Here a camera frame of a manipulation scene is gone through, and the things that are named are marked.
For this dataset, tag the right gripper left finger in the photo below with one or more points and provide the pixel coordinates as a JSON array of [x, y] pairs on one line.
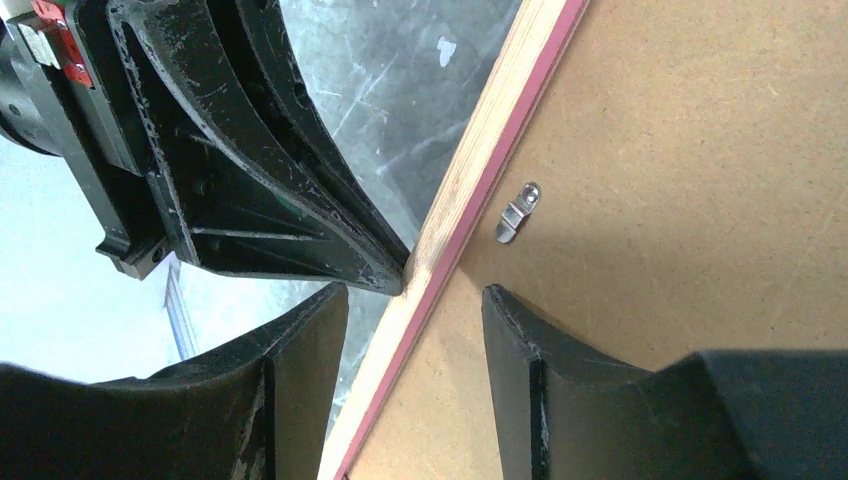
[[256, 407]]

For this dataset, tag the pink wooden picture frame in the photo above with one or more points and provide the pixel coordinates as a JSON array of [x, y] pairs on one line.
[[538, 36]]

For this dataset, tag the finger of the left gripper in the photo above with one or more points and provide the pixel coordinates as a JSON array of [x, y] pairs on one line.
[[276, 88]]

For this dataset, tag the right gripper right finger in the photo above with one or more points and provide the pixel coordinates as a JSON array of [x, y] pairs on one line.
[[565, 410]]

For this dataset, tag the aluminium extrusion rail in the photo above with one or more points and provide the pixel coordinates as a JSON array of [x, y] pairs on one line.
[[178, 315]]

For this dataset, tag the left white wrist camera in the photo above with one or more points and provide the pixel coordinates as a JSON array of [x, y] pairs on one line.
[[49, 38]]

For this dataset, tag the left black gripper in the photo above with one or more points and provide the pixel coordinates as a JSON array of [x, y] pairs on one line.
[[232, 200]]

